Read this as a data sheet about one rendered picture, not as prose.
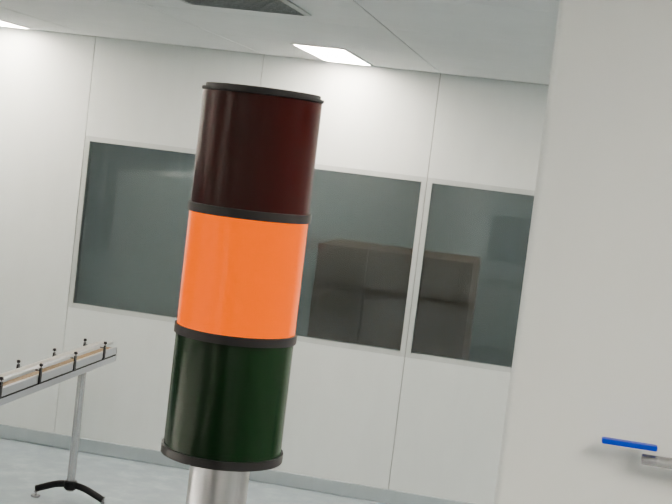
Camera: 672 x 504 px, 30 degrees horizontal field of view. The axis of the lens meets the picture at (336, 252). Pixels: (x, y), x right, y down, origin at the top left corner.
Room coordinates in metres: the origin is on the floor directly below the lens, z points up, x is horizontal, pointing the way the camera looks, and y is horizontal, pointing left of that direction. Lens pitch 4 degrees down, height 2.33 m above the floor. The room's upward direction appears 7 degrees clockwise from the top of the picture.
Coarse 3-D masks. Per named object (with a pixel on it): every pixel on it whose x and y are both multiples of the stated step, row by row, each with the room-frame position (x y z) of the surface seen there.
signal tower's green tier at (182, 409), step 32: (192, 352) 0.49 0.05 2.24; (224, 352) 0.49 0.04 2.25; (256, 352) 0.49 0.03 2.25; (288, 352) 0.50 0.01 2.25; (192, 384) 0.49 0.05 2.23; (224, 384) 0.49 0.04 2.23; (256, 384) 0.49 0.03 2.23; (288, 384) 0.51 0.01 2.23; (192, 416) 0.49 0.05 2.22; (224, 416) 0.49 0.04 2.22; (256, 416) 0.49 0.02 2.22; (192, 448) 0.49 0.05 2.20; (224, 448) 0.49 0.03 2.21; (256, 448) 0.49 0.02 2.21
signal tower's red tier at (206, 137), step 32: (224, 96) 0.49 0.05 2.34; (256, 96) 0.49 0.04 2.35; (224, 128) 0.49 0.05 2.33; (256, 128) 0.49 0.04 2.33; (288, 128) 0.49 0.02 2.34; (224, 160) 0.49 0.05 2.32; (256, 160) 0.49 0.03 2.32; (288, 160) 0.49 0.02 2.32; (192, 192) 0.51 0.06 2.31; (224, 192) 0.49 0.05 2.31; (256, 192) 0.49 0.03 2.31; (288, 192) 0.49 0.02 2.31
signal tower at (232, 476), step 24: (288, 96) 0.49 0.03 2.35; (312, 96) 0.50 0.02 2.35; (240, 216) 0.49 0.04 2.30; (264, 216) 0.49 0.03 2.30; (288, 216) 0.49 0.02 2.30; (192, 336) 0.49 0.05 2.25; (216, 336) 0.49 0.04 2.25; (168, 456) 0.50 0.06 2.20; (192, 456) 0.49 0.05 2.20; (192, 480) 0.51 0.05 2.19; (216, 480) 0.50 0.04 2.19; (240, 480) 0.50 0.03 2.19
